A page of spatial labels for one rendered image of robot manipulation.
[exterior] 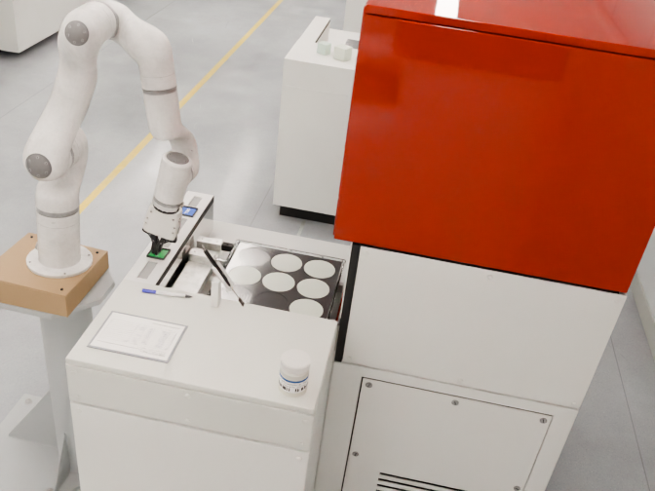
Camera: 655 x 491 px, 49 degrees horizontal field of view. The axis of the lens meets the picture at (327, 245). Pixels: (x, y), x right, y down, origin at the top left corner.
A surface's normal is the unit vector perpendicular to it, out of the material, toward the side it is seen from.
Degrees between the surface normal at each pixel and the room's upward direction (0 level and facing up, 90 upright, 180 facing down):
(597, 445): 0
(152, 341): 0
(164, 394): 90
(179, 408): 90
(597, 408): 0
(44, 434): 90
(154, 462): 90
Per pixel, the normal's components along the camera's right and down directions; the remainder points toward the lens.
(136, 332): 0.11, -0.83
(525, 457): -0.17, 0.52
